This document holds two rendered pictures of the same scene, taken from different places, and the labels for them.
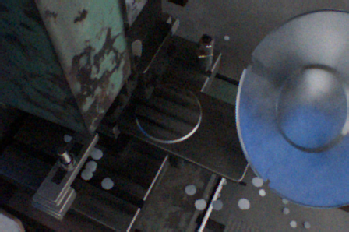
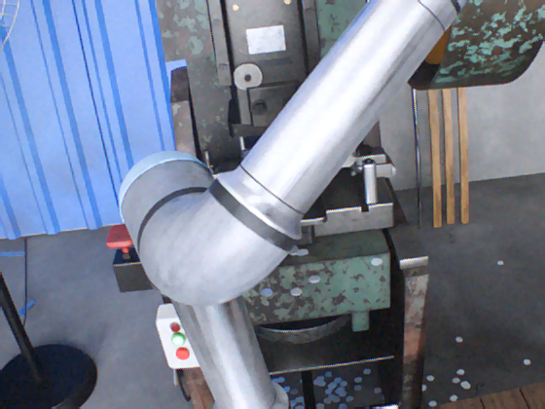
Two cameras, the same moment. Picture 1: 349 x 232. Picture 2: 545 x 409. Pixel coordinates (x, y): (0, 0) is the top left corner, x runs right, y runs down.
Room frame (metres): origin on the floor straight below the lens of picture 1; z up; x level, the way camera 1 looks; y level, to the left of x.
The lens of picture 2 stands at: (-0.13, -1.04, 1.38)
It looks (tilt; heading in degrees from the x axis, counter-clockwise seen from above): 30 degrees down; 66
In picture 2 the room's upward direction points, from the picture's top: 8 degrees counter-clockwise
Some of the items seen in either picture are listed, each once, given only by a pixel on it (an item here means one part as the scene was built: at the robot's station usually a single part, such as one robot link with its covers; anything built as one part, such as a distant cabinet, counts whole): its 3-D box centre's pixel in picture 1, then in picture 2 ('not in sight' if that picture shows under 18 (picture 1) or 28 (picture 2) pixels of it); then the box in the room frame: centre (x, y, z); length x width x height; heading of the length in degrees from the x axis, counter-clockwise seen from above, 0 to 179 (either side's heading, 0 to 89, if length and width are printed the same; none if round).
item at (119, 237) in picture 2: not in sight; (126, 247); (0.04, 0.06, 0.72); 0.07 x 0.06 x 0.08; 64
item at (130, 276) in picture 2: not in sight; (145, 288); (0.05, 0.05, 0.62); 0.10 x 0.06 x 0.20; 154
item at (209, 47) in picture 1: (205, 51); (369, 179); (0.54, -0.06, 0.75); 0.03 x 0.03 x 0.10; 64
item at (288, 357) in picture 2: not in sight; (299, 315); (0.44, 0.14, 0.31); 0.43 x 0.42 x 0.01; 154
